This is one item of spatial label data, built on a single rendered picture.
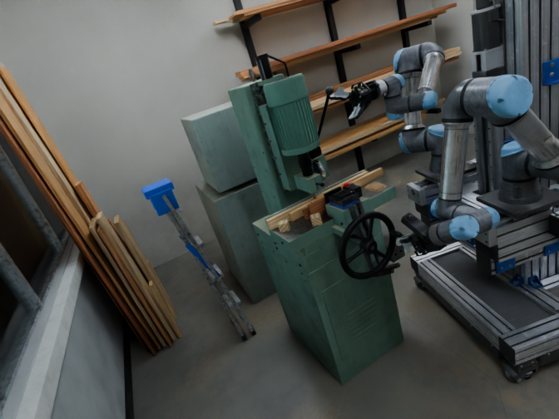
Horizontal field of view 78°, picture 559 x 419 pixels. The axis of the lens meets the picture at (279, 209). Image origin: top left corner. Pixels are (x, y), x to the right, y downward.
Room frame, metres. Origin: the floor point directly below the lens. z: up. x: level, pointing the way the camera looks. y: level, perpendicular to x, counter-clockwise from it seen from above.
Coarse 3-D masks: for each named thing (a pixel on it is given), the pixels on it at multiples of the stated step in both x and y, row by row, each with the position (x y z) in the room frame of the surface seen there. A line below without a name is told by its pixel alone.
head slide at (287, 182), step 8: (264, 104) 1.65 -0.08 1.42; (264, 112) 1.62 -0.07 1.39; (264, 120) 1.64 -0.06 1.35; (272, 120) 1.59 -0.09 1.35; (272, 128) 1.58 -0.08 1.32; (272, 136) 1.61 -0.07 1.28; (272, 144) 1.63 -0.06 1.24; (280, 152) 1.58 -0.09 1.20; (280, 160) 1.59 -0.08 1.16; (288, 160) 1.59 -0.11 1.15; (296, 160) 1.61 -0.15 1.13; (280, 168) 1.62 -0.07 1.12; (288, 168) 1.59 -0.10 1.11; (296, 168) 1.60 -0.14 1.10; (280, 176) 1.65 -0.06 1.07; (288, 176) 1.58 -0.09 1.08; (288, 184) 1.59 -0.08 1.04
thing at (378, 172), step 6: (378, 168) 1.68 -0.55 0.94; (366, 174) 1.65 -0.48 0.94; (372, 174) 1.64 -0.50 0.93; (378, 174) 1.66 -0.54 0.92; (354, 180) 1.61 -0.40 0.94; (360, 180) 1.61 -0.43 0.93; (366, 180) 1.63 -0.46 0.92; (372, 180) 1.64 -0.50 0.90; (306, 204) 1.52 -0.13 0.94; (294, 210) 1.48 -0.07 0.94; (300, 210) 1.48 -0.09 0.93; (294, 216) 1.47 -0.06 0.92; (300, 216) 1.48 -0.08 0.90
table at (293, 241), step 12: (372, 192) 1.50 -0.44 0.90; (384, 192) 1.47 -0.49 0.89; (372, 204) 1.44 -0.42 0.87; (324, 216) 1.41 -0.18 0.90; (276, 228) 1.45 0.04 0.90; (300, 228) 1.37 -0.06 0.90; (312, 228) 1.34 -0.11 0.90; (324, 228) 1.34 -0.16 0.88; (336, 228) 1.33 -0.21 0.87; (276, 240) 1.41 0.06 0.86; (288, 240) 1.29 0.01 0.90; (300, 240) 1.30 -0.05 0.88; (312, 240) 1.32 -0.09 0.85
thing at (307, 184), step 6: (300, 174) 1.58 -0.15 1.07; (318, 174) 1.50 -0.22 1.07; (300, 180) 1.54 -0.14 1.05; (306, 180) 1.48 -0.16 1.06; (312, 180) 1.47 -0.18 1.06; (318, 180) 1.48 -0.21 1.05; (300, 186) 1.55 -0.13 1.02; (306, 186) 1.50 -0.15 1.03; (312, 186) 1.47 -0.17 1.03; (318, 186) 1.48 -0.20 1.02; (312, 192) 1.47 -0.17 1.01
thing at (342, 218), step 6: (360, 198) 1.35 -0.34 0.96; (366, 198) 1.33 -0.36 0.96; (366, 204) 1.32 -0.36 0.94; (330, 210) 1.36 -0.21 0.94; (336, 210) 1.32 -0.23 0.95; (342, 210) 1.29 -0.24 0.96; (348, 210) 1.28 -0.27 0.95; (366, 210) 1.31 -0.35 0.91; (330, 216) 1.38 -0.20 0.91; (336, 216) 1.33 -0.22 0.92; (342, 216) 1.29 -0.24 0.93; (348, 216) 1.28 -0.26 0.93; (336, 222) 1.34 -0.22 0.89; (342, 222) 1.30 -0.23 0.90; (348, 222) 1.28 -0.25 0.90
